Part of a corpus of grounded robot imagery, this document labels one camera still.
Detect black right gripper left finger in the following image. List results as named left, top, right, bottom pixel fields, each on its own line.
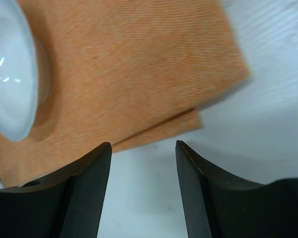
left=0, top=142, right=112, bottom=238

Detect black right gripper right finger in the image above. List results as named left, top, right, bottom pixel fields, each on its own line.
left=175, top=141, right=298, bottom=238

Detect orange cloth placemat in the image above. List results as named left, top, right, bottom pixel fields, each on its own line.
left=0, top=0, right=249, bottom=187

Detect white paper bowl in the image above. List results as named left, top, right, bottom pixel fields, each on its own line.
left=0, top=0, right=51, bottom=141

